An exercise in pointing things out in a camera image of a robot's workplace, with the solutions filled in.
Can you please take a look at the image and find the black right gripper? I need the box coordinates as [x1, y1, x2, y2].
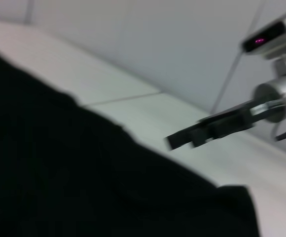
[164, 98, 286, 152]

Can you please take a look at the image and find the black T-shirt with white print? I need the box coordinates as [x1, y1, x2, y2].
[0, 46, 262, 237]

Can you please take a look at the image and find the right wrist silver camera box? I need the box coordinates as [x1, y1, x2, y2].
[240, 9, 286, 60]

